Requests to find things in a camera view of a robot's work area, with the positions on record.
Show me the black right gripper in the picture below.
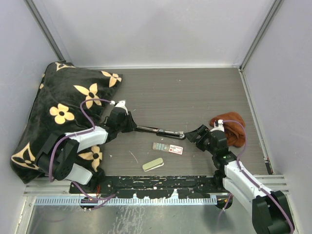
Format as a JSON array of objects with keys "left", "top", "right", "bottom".
[{"left": 185, "top": 124, "right": 217, "bottom": 156}]

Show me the red white staple box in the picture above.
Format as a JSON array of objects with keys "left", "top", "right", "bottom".
[{"left": 152, "top": 142, "right": 183, "bottom": 155}]

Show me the black stapler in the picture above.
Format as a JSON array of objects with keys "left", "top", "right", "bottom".
[{"left": 135, "top": 125, "right": 186, "bottom": 140}]

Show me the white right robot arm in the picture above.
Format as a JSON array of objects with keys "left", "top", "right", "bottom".
[{"left": 185, "top": 119, "right": 295, "bottom": 234}]

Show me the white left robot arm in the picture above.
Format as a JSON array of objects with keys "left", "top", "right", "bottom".
[{"left": 35, "top": 100, "right": 137, "bottom": 193}]

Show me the orange brown cloth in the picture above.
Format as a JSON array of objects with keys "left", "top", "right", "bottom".
[{"left": 210, "top": 112, "right": 246, "bottom": 148}]

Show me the black floral cushion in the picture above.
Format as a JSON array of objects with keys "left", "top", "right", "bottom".
[{"left": 10, "top": 61, "right": 123, "bottom": 184}]

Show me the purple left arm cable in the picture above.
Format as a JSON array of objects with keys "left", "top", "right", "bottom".
[{"left": 49, "top": 98, "right": 115, "bottom": 183}]

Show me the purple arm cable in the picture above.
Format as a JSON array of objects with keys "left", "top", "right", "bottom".
[
  {"left": 214, "top": 119, "right": 294, "bottom": 234},
  {"left": 49, "top": 98, "right": 115, "bottom": 183}
]

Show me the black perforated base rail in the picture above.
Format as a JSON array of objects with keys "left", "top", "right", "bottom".
[{"left": 81, "top": 175, "right": 228, "bottom": 199}]

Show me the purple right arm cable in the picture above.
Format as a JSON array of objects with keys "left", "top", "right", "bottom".
[{"left": 214, "top": 119, "right": 294, "bottom": 234}]

